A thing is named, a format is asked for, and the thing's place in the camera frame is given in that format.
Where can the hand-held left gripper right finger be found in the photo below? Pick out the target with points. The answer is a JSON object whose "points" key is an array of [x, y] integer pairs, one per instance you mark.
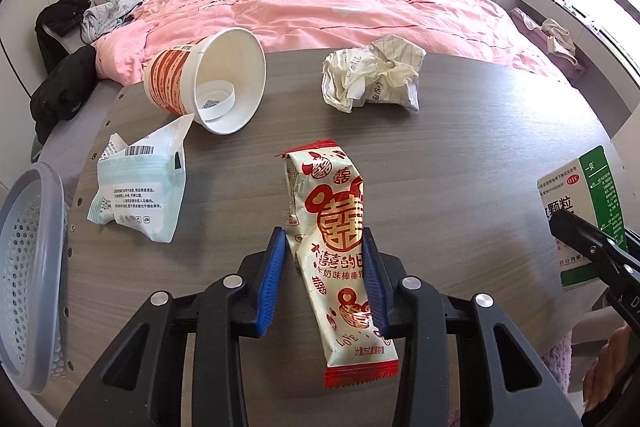
{"points": [[372, 287]]}

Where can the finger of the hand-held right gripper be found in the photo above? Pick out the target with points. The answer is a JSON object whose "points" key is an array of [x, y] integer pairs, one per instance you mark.
{"points": [[585, 237]]}

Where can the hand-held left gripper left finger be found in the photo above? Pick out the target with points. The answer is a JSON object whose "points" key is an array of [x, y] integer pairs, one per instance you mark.
{"points": [[270, 282]]}

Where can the green and white medicine box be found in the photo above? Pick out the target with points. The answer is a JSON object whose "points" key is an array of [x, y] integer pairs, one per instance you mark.
{"points": [[600, 187]]}

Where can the red and white snack wrapper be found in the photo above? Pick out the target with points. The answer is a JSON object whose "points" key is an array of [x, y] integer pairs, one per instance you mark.
{"points": [[340, 217]]}

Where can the white and teal wipes packet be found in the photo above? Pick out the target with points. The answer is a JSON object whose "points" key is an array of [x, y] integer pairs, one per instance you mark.
{"points": [[140, 187]]}

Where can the white paper wrapper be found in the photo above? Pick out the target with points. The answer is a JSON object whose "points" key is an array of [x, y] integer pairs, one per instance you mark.
{"points": [[370, 77]]}

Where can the red and white paper cup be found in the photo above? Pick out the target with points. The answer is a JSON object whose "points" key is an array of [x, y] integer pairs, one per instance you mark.
{"points": [[170, 77]]}

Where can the blue-grey perforated plastic basket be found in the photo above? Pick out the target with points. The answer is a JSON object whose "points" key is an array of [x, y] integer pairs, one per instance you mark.
{"points": [[30, 257]]}

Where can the person's right hand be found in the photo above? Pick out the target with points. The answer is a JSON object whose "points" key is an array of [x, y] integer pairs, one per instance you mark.
{"points": [[607, 367]]}

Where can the purple rug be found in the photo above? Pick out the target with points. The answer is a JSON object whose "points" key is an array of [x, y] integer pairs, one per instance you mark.
{"points": [[562, 372]]}

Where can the cream cloth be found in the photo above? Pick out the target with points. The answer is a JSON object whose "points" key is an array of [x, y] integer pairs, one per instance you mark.
{"points": [[557, 34]]}

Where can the black clothes pile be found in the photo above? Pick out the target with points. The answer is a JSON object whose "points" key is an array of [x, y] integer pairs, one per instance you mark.
{"points": [[65, 92]]}

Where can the pink quilt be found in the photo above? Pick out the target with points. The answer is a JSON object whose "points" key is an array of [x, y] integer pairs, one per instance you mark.
{"points": [[325, 2]]}

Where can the light blue clothing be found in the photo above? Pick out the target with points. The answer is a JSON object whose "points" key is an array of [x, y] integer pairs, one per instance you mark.
{"points": [[110, 14]]}

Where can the black jacket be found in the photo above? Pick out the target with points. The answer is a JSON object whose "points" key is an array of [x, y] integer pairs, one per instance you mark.
{"points": [[60, 19]]}

